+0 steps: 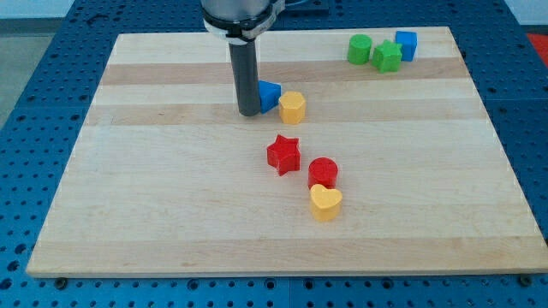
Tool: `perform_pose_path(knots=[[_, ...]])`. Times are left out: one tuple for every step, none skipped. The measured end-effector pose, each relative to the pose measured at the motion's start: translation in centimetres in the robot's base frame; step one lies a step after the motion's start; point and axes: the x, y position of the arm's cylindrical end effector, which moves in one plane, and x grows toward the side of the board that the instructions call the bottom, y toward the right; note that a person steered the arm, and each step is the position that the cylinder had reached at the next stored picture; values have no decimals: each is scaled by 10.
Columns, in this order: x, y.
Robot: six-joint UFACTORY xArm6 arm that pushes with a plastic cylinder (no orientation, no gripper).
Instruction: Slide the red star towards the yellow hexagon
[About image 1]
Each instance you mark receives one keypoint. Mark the red cylinder block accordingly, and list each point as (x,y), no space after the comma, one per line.
(323,171)

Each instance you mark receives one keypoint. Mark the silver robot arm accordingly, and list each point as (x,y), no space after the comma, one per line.
(239,23)

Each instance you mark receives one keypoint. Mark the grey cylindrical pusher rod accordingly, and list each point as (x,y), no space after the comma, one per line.
(245,73)

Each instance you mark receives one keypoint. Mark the green cylinder block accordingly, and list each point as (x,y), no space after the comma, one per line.
(359,49)

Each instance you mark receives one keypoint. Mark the yellow heart block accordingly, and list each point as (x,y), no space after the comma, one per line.
(325,203)

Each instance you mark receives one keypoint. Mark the light wooden board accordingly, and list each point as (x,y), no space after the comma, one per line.
(167,179)

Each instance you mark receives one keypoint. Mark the green star block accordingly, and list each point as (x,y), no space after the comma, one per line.
(387,56)

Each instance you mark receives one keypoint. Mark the blue triangle block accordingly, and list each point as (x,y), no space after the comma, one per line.
(269,93)

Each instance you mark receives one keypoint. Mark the blue cube block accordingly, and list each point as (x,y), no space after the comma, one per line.
(408,42)

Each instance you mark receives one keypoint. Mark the red star block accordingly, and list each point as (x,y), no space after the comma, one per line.
(284,154)

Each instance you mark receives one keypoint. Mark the yellow hexagon block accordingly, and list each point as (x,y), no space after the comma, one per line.
(292,107)

